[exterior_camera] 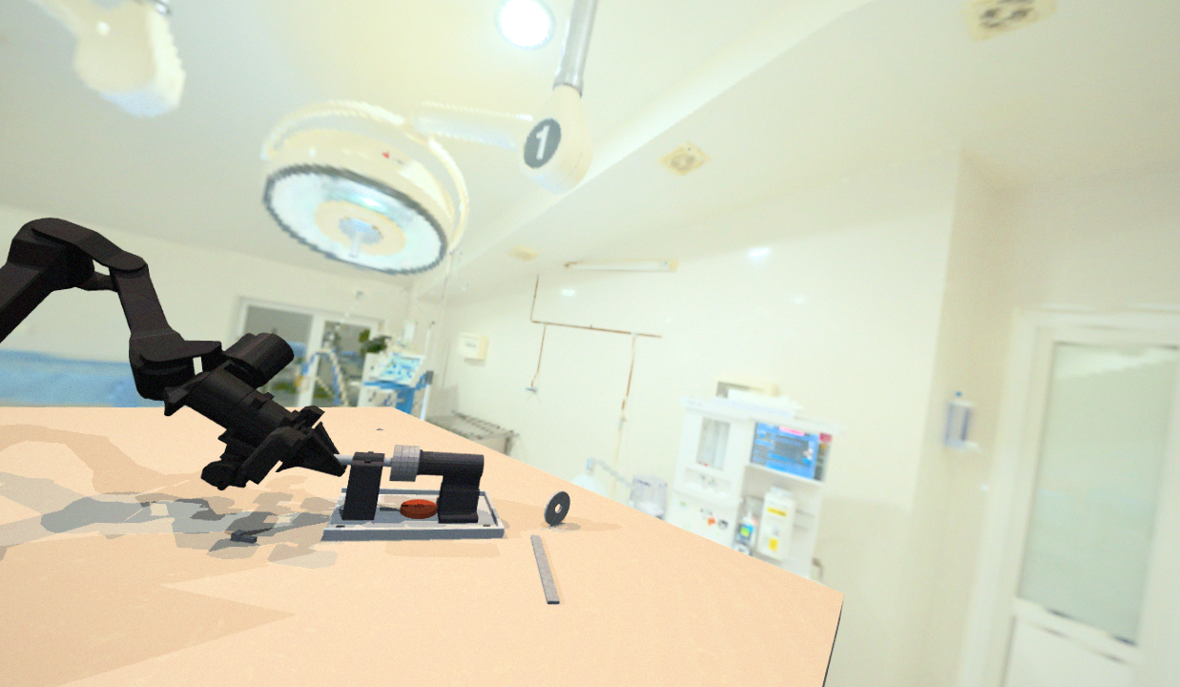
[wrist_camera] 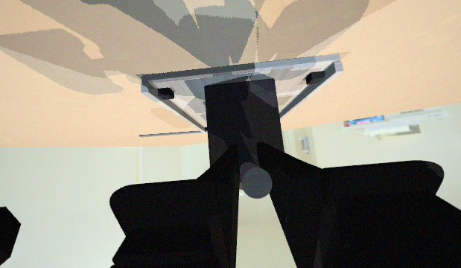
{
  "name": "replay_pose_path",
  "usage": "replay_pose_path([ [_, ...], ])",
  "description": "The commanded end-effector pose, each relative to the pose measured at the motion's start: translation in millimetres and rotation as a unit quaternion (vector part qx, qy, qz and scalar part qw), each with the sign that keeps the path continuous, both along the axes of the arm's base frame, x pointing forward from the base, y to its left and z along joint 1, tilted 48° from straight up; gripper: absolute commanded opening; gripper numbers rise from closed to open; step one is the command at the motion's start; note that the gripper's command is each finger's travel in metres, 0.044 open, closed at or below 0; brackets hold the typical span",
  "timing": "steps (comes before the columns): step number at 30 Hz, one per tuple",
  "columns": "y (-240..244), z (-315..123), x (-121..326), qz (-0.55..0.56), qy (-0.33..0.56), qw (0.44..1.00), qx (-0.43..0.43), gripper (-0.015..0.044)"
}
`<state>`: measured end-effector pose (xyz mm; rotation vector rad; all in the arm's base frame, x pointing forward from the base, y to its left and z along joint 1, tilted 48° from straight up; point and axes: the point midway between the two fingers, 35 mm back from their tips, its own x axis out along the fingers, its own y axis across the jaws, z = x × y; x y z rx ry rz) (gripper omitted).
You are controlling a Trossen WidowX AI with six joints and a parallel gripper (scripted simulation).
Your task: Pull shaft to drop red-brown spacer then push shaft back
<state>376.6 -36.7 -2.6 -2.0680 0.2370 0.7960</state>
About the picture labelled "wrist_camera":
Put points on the grey cylinder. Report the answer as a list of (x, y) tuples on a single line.
[(256, 182)]

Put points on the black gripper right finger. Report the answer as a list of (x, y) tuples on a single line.
[(305, 196)]

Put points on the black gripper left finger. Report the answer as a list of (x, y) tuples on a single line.
[(211, 199)]

